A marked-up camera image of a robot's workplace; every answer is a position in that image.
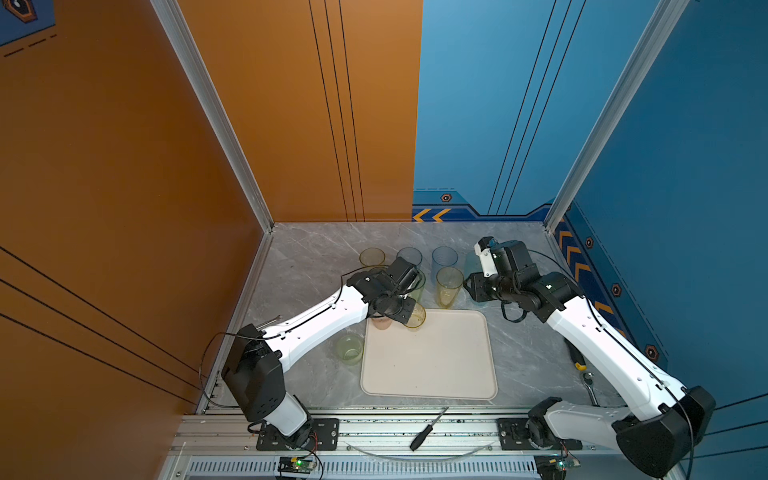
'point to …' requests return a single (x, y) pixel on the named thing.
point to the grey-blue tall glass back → (411, 255)
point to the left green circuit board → (295, 465)
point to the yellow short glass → (417, 318)
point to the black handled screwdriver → (422, 436)
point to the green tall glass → (418, 293)
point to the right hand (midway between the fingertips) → (467, 282)
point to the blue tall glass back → (442, 257)
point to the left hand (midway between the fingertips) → (406, 306)
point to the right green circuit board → (554, 466)
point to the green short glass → (349, 349)
